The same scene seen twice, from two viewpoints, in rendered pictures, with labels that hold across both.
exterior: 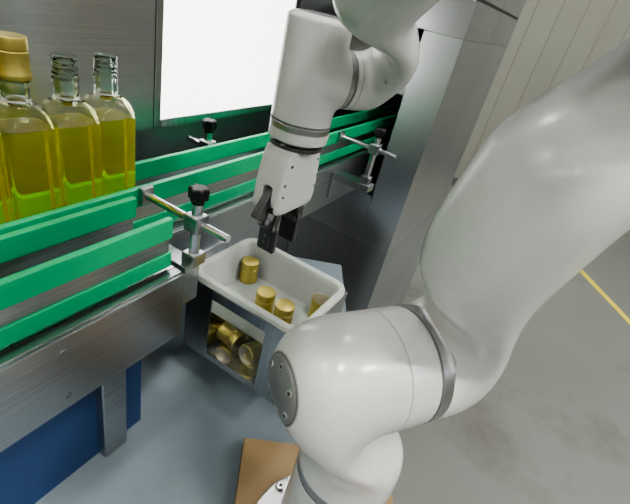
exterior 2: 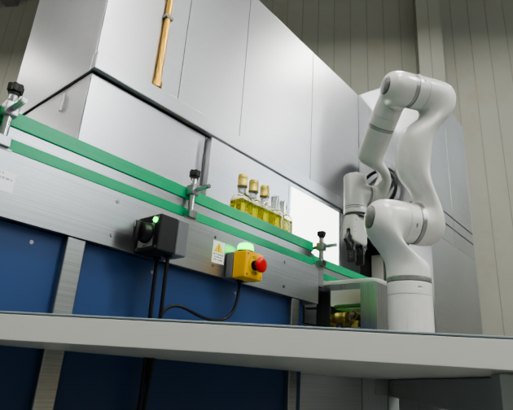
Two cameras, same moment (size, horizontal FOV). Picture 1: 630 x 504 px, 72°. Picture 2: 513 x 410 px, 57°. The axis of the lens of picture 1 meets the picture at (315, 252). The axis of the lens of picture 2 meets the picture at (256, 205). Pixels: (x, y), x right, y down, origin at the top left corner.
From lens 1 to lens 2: 1.28 m
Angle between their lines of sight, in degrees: 53
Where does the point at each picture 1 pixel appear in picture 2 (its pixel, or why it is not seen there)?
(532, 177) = (404, 133)
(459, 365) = (424, 205)
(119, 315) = (299, 264)
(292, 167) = (356, 219)
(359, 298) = not seen: outside the picture
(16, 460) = (264, 312)
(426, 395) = (415, 209)
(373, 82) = (379, 189)
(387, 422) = (404, 212)
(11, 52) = (266, 188)
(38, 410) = (276, 282)
